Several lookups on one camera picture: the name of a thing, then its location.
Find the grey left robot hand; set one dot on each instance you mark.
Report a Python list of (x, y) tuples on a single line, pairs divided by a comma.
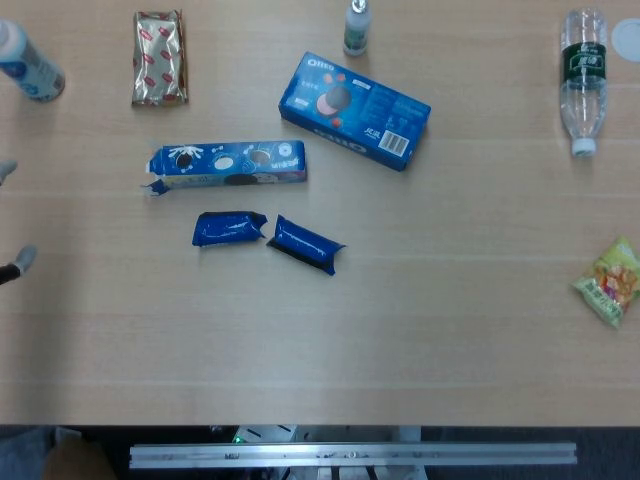
[(25, 257)]

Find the small blue cookie packet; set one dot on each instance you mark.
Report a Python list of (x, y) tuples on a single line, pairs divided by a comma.
[(305, 247), (227, 229)]

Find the long Oreo cookie box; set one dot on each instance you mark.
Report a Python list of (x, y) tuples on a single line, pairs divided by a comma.
[(235, 160)]

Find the wide blue Oreo box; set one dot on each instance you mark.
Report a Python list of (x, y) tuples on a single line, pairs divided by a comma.
[(350, 110)]

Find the large white blue drink bottle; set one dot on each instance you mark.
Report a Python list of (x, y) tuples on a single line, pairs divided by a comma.
[(30, 65)]

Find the brown cardboard box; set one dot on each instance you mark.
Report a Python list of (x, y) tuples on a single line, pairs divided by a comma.
[(80, 455)]

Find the silver red snack wrapper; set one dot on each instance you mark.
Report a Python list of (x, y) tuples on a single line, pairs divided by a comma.
[(160, 60)]

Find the small white bottle silver cap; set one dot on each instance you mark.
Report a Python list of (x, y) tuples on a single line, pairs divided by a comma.
[(357, 30)]

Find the clear water bottle green label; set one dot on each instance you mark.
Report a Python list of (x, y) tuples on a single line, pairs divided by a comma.
[(582, 95)]

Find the green snack bag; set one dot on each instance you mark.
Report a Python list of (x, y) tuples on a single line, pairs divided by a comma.
[(612, 285)]

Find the round white plastic lid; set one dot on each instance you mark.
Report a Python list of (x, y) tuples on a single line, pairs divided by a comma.
[(629, 40)]

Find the aluminium rail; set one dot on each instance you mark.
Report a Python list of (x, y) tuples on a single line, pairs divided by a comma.
[(350, 455)]

